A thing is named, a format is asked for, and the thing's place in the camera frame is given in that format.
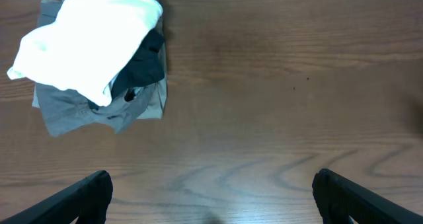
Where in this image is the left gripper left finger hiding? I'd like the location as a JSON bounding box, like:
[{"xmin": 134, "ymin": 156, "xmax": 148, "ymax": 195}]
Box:
[{"xmin": 1, "ymin": 170, "xmax": 113, "ymax": 224}]

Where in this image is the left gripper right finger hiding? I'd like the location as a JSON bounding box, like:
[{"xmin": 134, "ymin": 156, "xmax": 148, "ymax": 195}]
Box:
[{"xmin": 312, "ymin": 168, "xmax": 422, "ymax": 224}]

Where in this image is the white printed t-shirt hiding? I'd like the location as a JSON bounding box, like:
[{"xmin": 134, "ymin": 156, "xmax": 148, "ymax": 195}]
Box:
[{"xmin": 7, "ymin": 0, "xmax": 163, "ymax": 106}]

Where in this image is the grey folded garment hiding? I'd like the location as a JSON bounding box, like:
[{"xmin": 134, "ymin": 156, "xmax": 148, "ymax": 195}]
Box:
[{"xmin": 32, "ymin": 19, "xmax": 163, "ymax": 137}]

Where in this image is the beige folded garment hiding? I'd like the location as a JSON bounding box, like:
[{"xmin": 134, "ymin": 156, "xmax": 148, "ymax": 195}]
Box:
[{"xmin": 37, "ymin": 0, "xmax": 167, "ymax": 120}]

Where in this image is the black folded garment with logo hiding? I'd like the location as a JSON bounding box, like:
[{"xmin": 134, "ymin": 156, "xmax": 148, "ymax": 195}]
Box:
[{"xmin": 111, "ymin": 29, "xmax": 165, "ymax": 102}]

